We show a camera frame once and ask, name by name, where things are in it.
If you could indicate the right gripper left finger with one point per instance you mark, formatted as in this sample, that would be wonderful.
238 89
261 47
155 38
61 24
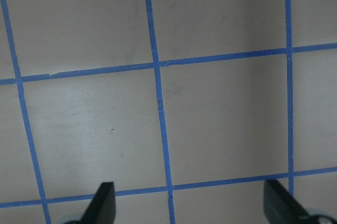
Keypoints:
102 208

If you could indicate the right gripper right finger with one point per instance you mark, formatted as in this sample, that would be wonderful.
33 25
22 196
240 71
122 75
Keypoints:
280 207

